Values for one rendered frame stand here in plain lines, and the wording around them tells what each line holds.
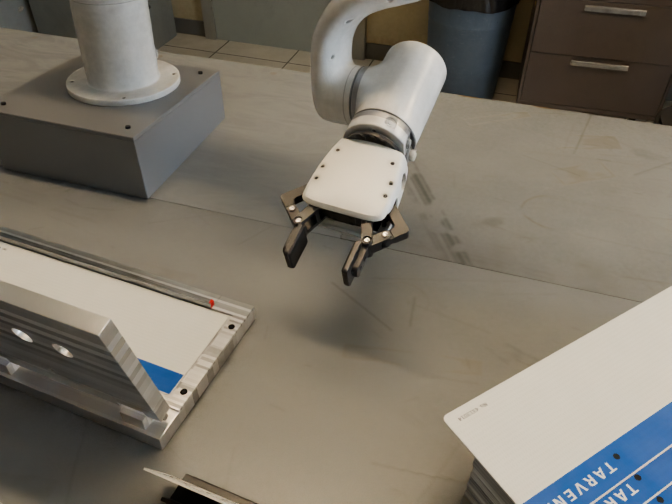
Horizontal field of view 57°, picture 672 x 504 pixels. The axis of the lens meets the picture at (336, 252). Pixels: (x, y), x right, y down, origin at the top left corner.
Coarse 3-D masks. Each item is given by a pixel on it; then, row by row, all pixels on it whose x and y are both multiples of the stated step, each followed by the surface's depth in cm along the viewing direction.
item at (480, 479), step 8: (472, 464) 55; (480, 464) 54; (472, 472) 56; (480, 472) 54; (472, 480) 56; (480, 480) 55; (488, 480) 54; (472, 488) 57; (480, 488) 56; (488, 488) 54; (496, 488) 53; (464, 496) 59; (472, 496) 57; (480, 496) 56; (488, 496) 55; (496, 496) 54; (504, 496) 52; (656, 496) 52; (664, 496) 52
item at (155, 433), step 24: (72, 264) 85; (120, 264) 85; (144, 288) 82; (192, 288) 81; (240, 312) 78; (216, 336) 76; (240, 336) 77; (0, 360) 71; (216, 360) 73; (24, 384) 70; (48, 384) 70; (192, 384) 70; (72, 408) 69; (96, 408) 68; (120, 408) 68; (120, 432) 68; (144, 432) 65; (168, 432) 66
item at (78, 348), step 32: (0, 288) 55; (0, 320) 59; (32, 320) 55; (64, 320) 52; (96, 320) 52; (0, 352) 68; (32, 352) 63; (64, 352) 59; (96, 352) 54; (128, 352) 55; (64, 384) 69; (96, 384) 63; (128, 384) 58; (160, 416) 64
